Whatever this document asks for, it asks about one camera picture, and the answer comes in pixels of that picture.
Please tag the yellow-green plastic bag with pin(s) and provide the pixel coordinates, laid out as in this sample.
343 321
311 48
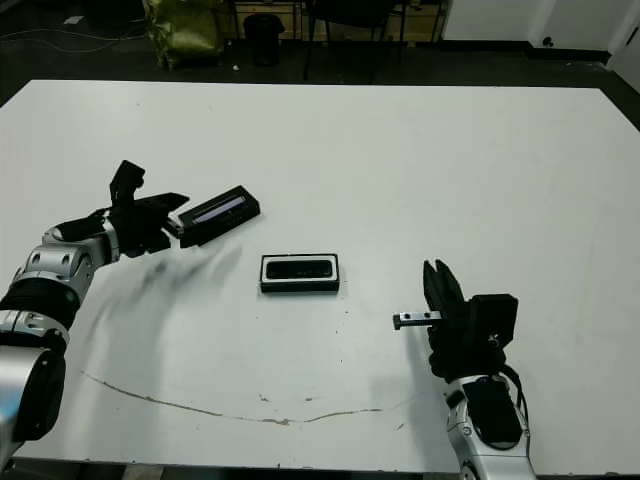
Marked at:
185 35

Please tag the black trash bin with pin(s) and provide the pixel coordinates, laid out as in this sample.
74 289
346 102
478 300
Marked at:
261 40

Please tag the black slim camera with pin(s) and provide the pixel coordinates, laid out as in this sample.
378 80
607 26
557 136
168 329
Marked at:
300 269

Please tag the black door stopper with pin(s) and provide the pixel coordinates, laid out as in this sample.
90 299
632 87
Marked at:
548 41

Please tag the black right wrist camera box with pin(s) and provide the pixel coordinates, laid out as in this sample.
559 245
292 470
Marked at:
495 320

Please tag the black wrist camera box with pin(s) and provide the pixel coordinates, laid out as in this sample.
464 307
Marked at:
495 320
126 182

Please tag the white door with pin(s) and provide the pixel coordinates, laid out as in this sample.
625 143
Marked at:
630 55

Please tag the white paper sheet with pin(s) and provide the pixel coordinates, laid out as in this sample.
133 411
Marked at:
73 20

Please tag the black box base white inlay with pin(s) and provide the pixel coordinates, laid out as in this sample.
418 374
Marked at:
300 288

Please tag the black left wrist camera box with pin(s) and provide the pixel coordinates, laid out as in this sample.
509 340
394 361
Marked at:
126 182

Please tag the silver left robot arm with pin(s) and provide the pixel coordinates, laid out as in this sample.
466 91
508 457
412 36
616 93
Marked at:
30 370

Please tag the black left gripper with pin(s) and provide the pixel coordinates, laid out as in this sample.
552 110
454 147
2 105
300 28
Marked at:
140 232

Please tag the black box lid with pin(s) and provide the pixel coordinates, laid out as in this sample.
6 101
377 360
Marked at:
225 220

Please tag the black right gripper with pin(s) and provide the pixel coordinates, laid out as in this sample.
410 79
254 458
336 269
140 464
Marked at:
455 350

